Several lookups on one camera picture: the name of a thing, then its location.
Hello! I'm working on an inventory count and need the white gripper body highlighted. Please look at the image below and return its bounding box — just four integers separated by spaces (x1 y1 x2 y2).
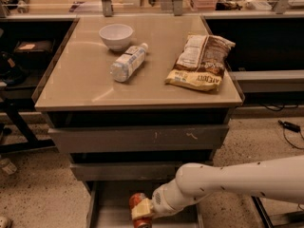
152 183 183 219

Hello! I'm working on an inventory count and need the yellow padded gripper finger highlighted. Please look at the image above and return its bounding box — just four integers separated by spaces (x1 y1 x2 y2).
131 198 154 220

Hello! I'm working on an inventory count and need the red coke can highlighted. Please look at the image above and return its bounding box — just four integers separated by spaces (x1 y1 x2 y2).
129 193 152 228

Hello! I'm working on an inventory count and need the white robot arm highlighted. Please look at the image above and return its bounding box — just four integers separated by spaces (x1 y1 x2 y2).
131 156 304 220

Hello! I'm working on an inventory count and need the open bottom drawer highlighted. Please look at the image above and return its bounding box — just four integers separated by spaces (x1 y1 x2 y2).
85 180 205 228

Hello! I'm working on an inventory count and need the middle drawer grey front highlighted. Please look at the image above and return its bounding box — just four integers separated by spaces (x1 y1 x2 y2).
70 161 182 181

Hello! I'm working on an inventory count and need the drawer grey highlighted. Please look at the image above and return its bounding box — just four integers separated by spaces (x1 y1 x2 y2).
48 124 229 153
70 161 182 181

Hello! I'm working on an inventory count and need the top drawer grey front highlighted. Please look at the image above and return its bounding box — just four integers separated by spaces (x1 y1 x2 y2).
48 124 229 153

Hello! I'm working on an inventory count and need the black stand leg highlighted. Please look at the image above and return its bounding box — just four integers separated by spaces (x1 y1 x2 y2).
0 100 55 154

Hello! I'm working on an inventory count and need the brown chip bag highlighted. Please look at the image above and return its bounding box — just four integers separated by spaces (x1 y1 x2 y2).
165 34 236 91

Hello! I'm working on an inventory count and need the clear plastic water bottle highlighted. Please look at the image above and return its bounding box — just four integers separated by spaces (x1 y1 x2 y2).
110 43 148 83

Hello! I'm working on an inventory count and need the small white bottle on floor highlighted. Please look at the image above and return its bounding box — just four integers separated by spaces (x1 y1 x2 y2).
0 158 17 175

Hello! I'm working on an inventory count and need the white bowl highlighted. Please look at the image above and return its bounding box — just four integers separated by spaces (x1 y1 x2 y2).
99 24 134 51

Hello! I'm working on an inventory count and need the black bag on shelf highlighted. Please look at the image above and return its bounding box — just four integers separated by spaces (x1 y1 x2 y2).
13 40 54 69

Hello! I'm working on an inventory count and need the black power adapter with cable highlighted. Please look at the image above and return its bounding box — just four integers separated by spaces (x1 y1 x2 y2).
277 120 304 150

